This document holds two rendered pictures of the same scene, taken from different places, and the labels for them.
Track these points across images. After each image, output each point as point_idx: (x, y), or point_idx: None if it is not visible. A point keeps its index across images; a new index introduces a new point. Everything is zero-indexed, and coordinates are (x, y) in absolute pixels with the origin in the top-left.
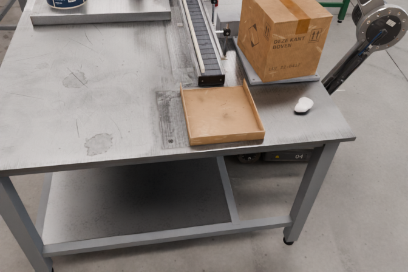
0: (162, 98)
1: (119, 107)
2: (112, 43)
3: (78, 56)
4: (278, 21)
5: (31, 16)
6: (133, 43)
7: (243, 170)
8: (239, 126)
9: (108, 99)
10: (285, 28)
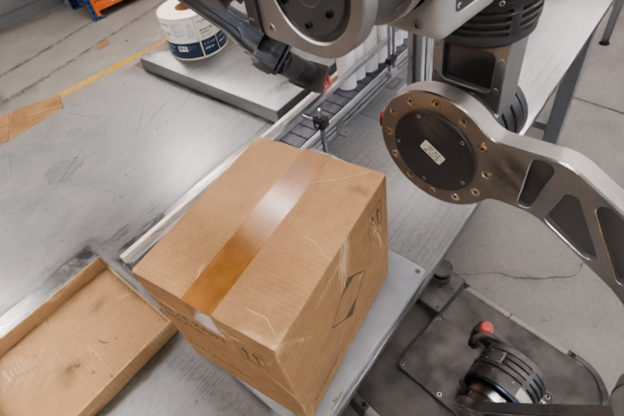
0: (74, 264)
1: (29, 243)
2: (165, 133)
3: (114, 135)
4: (140, 272)
5: (140, 58)
6: (184, 145)
7: (344, 414)
8: (52, 409)
9: (40, 222)
10: (163, 295)
